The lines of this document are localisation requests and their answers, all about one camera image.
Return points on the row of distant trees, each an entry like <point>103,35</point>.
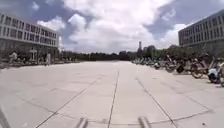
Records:
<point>106,55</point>

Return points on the grey paved plaza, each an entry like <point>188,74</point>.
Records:
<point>110,86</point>

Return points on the distant tower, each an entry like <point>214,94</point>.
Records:
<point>140,45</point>

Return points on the robot's own part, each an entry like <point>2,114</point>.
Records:
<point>144,122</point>
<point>82,123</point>

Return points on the row of parked bicycles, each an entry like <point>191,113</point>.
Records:
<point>36,62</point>
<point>190,65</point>

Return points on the pale multi-storey building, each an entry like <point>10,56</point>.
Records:
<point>23,33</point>

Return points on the grey multi-storey building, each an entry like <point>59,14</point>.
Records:
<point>203,33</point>

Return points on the person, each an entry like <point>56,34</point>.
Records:
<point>13,57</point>

